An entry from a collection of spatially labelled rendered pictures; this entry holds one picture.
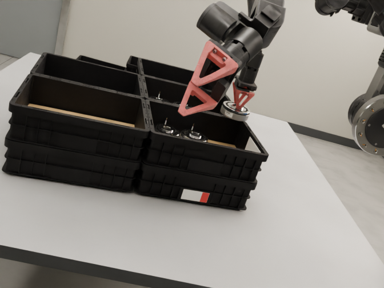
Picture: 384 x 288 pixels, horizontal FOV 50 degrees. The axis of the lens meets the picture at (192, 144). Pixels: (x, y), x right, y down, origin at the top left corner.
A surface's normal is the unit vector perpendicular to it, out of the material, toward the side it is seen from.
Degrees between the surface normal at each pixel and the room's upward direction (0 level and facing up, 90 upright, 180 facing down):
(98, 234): 0
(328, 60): 90
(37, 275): 0
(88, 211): 0
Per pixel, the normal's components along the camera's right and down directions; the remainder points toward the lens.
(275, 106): 0.04, 0.41
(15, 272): 0.28, -0.88
